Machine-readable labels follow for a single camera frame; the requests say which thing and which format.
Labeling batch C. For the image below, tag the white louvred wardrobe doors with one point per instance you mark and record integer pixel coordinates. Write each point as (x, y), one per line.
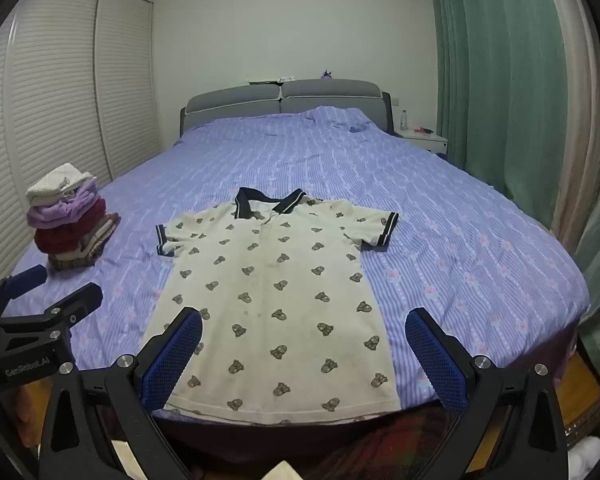
(75, 86)

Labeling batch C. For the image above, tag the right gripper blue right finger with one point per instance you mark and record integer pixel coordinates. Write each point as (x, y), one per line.
(443, 359)

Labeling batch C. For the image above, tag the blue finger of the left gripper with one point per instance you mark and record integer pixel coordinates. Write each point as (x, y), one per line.
(19, 284)
(70, 310)

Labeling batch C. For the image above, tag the purple folded garment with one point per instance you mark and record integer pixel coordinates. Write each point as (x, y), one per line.
(67, 210)

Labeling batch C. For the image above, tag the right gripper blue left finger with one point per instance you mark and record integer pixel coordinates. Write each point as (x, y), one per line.
(163, 359)

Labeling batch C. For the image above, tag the white folded garment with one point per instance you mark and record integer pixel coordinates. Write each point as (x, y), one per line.
(60, 183)

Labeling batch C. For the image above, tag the clear plastic bottle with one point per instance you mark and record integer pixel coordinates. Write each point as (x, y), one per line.
(404, 121)

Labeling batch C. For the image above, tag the brown patterned folded garment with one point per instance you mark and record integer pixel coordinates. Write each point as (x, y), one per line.
(90, 247)

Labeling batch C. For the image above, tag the green curtain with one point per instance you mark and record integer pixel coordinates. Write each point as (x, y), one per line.
(502, 103)

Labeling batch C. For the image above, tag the grey padded headboard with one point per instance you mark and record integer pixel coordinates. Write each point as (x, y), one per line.
(287, 98)

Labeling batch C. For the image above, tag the white bedside table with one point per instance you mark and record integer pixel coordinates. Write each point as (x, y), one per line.
(430, 142)

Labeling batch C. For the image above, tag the papers on headboard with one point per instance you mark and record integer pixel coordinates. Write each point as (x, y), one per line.
(273, 80)

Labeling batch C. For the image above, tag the beige curtain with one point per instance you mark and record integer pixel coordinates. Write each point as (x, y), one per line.
(580, 178)

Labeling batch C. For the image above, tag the white bear-print polo shirt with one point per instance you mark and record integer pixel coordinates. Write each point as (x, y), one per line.
(291, 330)

